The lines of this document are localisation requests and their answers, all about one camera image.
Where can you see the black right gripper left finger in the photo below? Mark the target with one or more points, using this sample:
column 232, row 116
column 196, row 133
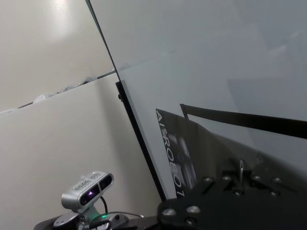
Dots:
column 230, row 177

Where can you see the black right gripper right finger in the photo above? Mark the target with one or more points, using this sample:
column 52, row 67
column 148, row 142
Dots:
column 268, row 206

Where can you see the black robot print poster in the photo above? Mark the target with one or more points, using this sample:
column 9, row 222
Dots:
column 216, row 146

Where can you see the black robot torso part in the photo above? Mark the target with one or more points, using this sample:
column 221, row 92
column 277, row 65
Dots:
column 64, row 222

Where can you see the black metal table frame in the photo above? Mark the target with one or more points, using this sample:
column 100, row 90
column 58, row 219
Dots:
column 144, row 143

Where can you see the silver stereo depth camera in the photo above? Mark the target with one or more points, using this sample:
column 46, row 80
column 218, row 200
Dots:
column 84, row 191

